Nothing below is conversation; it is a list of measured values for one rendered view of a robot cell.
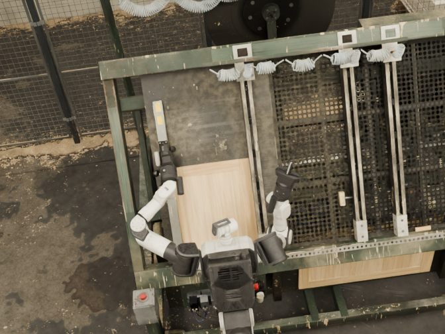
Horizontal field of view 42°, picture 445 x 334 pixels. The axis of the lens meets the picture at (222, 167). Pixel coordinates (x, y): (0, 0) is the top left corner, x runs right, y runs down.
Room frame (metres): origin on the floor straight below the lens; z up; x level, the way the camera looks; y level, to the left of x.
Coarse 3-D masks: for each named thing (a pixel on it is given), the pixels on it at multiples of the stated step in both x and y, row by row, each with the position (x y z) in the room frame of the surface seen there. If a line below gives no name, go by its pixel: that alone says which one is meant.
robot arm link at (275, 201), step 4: (272, 192) 2.05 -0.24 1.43; (268, 196) 2.03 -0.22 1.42; (272, 196) 1.98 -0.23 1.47; (276, 196) 1.98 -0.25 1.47; (280, 196) 1.97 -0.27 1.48; (268, 200) 2.02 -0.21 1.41; (272, 200) 1.96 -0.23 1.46; (276, 200) 1.96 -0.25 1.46; (280, 200) 1.96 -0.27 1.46; (284, 200) 1.96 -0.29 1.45; (288, 200) 2.00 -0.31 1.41; (272, 204) 1.96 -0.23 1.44; (276, 204) 1.97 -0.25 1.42; (280, 204) 1.96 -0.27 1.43; (268, 208) 1.96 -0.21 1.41; (272, 208) 1.95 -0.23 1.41; (276, 208) 1.97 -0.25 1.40; (268, 212) 1.96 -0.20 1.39; (272, 212) 1.95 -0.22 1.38
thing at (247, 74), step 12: (240, 72) 2.58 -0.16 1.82; (252, 72) 2.58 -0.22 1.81; (240, 84) 2.58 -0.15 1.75; (252, 96) 2.54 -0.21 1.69; (252, 108) 2.51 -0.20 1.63; (252, 120) 2.47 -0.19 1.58; (252, 132) 2.46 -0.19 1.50; (252, 144) 2.42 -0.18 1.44; (252, 156) 2.36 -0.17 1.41; (252, 168) 2.33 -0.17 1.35; (252, 180) 2.29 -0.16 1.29; (264, 204) 2.21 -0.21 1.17; (264, 216) 2.17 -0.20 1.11; (264, 228) 2.14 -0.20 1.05
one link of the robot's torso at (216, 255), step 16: (240, 240) 1.83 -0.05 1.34; (208, 256) 1.72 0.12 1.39; (224, 256) 1.70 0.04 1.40; (240, 256) 1.69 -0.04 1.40; (256, 256) 1.71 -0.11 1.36; (208, 272) 1.70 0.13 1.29; (224, 272) 1.62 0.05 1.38; (240, 272) 1.62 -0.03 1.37; (256, 272) 1.68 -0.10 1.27; (224, 288) 1.59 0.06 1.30; (240, 288) 1.59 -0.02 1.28; (256, 288) 1.61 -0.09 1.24; (224, 304) 1.58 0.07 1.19; (240, 304) 1.58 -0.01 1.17
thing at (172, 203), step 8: (160, 104) 2.57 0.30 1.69; (160, 112) 2.54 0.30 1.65; (160, 128) 2.50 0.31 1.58; (160, 136) 2.47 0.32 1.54; (168, 200) 2.27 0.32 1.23; (168, 208) 2.25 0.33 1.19; (176, 208) 2.25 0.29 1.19; (176, 216) 2.22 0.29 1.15; (176, 224) 2.20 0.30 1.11; (176, 232) 2.17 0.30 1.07; (176, 240) 2.15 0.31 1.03
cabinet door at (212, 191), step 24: (192, 168) 2.38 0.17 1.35; (216, 168) 2.37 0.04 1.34; (240, 168) 2.37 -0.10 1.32; (192, 192) 2.31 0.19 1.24; (216, 192) 2.30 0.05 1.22; (240, 192) 2.30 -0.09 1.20; (192, 216) 2.23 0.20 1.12; (216, 216) 2.23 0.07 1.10; (240, 216) 2.22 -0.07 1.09; (192, 240) 2.16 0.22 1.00
